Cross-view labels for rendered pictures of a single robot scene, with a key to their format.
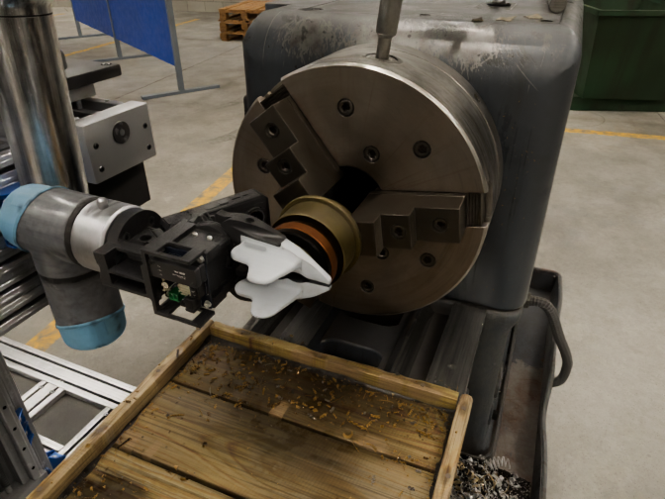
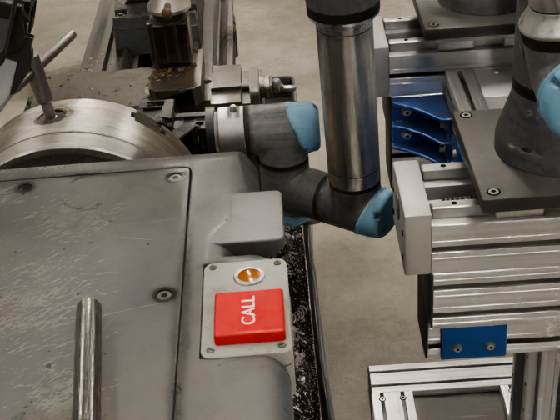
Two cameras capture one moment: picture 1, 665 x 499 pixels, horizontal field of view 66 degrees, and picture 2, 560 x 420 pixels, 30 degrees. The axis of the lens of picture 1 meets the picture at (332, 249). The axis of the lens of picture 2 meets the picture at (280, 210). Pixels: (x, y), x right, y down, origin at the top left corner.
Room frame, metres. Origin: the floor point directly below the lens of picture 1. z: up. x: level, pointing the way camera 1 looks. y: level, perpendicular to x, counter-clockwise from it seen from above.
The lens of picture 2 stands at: (1.75, -0.24, 1.82)
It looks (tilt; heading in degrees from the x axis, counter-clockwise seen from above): 33 degrees down; 158
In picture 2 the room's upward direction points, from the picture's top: 5 degrees counter-clockwise
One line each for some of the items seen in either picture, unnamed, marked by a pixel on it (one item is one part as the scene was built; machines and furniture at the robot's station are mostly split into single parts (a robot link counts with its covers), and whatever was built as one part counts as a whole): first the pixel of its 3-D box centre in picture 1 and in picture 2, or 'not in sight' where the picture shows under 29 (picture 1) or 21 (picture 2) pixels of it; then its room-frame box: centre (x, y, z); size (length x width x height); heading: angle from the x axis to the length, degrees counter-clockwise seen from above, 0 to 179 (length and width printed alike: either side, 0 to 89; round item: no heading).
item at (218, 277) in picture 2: not in sight; (248, 327); (1.06, 0.00, 1.23); 0.13 x 0.08 x 0.05; 157
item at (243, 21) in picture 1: (258, 20); not in sight; (8.72, 1.14, 0.22); 1.25 x 0.86 x 0.44; 167
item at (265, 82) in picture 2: not in sight; (277, 86); (0.11, 0.45, 0.95); 0.07 x 0.04 x 0.04; 67
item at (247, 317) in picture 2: not in sight; (249, 319); (1.09, 0.00, 1.26); 0.06 x 0.06 x 0.02; 67
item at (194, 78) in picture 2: not in sight; (177, 77); (0.06, 0.27, 0.99); 0.20 x 0.10 x 0.05; 157
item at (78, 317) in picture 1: (83, 291); (295, 188); (0.50, 0.30, 0.98); 0.11 x 0.08 x 0.11; 31
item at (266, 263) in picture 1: (274, 267); not in sight; (0.38, 0.05, 1.10); 0.09 x 0.06 x 0.03; 66
